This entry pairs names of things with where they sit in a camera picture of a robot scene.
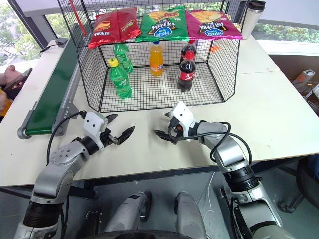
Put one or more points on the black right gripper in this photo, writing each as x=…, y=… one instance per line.
x=175, y=127

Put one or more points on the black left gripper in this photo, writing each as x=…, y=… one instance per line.
x=107, y=138

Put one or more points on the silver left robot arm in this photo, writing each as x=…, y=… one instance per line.
x=57, y=159

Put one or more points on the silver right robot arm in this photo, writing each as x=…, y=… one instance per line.
x=229, y=149

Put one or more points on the green conveyor belt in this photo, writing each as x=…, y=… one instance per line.
x=49, y=94

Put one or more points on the bystander bare hand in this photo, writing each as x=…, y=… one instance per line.
x=11, y=73

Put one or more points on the green soda bottle yellow cap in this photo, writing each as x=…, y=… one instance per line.
x=120, y=79

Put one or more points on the cola bottle red cap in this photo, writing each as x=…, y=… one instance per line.
x=185, y=49
x=186, y=72

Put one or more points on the orange soda bottle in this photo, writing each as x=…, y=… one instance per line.
x=156, y=59

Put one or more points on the silver left robot leg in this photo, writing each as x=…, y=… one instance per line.
x=129, y=211

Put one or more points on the silver robot leg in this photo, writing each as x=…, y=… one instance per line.
x=129, y=211
x=188, y=214

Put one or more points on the small orange object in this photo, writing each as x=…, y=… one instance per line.
x=215, y=48

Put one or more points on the silver right robot leg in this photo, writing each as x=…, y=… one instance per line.
x=188, y=214

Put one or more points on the red chip bag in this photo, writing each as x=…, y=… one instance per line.
x=129, y=25
x=103, y=31

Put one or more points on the green chip bag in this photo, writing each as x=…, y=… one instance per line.
x=162, y=27

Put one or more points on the grey power adapter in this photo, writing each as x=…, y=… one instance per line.
x=61, y=42

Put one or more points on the black smartphone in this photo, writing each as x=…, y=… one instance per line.
x=20, y=79

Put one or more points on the magenta chip bag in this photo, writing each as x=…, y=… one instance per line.
x=211, y=25

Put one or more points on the red rod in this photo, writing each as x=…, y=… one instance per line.
x=78, y=18

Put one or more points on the white tumbler black lid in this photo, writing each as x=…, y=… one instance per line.
x=250, y=22

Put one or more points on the grey power strip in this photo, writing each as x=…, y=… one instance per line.
x=304, y=76

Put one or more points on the black chair base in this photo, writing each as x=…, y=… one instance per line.
x=306, y=179

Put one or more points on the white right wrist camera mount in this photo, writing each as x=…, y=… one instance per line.
x=183, y=113

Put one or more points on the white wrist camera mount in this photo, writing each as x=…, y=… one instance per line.
x=93, y=123
x=183, y=113

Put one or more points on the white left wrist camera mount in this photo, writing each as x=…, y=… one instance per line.
x=93, y=123

